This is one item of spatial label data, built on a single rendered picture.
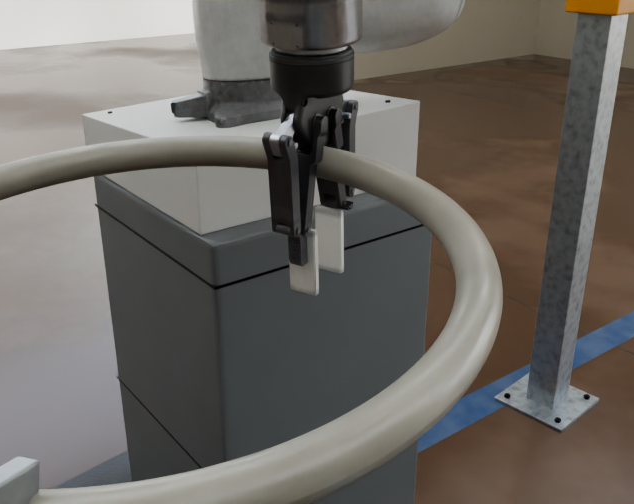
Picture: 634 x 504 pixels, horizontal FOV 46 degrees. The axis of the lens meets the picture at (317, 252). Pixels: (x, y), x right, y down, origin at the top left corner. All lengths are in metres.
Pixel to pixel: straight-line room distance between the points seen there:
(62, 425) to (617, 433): 1.41
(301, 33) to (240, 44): 0.45
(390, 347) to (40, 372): 1.31
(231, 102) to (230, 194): 0.17
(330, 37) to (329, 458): 0.38
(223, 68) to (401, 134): 0.28
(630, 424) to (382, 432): 1.77
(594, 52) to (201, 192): 1.06
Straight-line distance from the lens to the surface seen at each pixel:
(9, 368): 2.35
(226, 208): 0.98
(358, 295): 1.13
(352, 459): 0.36
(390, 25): 1.11
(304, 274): 0.72
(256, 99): 1.09
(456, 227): 0.55
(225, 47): 1.08
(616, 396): 2.21
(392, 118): 1.13
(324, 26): 0.63
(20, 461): 0.35
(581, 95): 1.78
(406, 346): 1.25
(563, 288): 1.92
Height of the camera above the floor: 1.16
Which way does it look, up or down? 23 degrees down
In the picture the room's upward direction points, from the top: straight up
